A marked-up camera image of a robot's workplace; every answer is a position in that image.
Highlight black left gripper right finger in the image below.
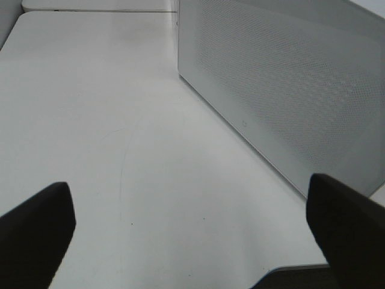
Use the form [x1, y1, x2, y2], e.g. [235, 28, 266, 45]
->
[306, 173, 384, 288]

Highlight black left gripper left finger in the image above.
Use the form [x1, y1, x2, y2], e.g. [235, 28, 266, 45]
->
[1, 182, 76, 288]

